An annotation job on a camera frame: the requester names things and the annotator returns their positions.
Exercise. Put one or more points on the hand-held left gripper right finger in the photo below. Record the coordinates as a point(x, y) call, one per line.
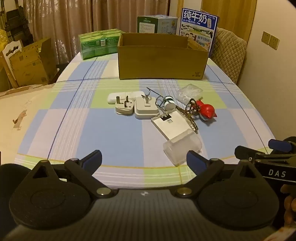
point(196, 161)

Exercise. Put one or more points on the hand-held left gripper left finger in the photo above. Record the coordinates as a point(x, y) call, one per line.
point(92, 159)

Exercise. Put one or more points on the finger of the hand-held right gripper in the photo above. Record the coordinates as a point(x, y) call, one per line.
point(249, 155)
point(279, 144)

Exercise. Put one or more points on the clear plastic container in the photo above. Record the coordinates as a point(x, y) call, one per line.
point(180, 146)

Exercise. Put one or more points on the white rectangular case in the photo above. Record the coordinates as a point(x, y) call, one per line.
point(171, 127)

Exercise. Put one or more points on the white three-pin plug adapter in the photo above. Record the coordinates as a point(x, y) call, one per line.
point(124, 110)

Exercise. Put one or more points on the green and white jar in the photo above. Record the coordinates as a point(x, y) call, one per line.
point(170, 105)

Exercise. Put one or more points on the white oblong power bank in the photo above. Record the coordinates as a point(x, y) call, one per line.
point(115, 97)

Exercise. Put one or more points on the clear box of floss picks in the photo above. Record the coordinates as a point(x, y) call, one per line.
point(188, 92)

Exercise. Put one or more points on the white two-pin charger block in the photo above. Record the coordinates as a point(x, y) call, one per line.
point(145, 111)

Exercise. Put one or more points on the brown cardboard box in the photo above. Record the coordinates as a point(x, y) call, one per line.
point(161, 62)

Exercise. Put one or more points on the person's right hand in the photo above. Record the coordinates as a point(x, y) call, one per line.
point(291, 210)

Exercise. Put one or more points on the cream printed cloth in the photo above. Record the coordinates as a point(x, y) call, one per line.
point(23, 102)

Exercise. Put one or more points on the chair with quilted cover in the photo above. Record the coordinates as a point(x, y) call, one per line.
point(229, 51)

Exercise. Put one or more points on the worn cardboard carton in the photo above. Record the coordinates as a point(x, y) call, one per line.
point(27, 64)

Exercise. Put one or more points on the green drink carton pack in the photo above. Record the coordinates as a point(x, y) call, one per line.
point(97, 44)

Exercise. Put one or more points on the blue milk carton box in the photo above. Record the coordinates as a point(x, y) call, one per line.
point(196, 23)

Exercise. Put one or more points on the white carved chair back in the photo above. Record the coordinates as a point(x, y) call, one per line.
point(16, 42)

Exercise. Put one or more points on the brown patterned curtain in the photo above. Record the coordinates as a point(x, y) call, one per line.
point(69, 18)

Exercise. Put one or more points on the green and white milk carton box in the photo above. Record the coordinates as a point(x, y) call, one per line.
point(150, 24)

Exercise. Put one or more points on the yellow plastic bag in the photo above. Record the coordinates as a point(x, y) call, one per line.
point(3, 37)

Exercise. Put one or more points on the black folding ladder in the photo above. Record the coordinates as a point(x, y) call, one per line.
point(17, 25)

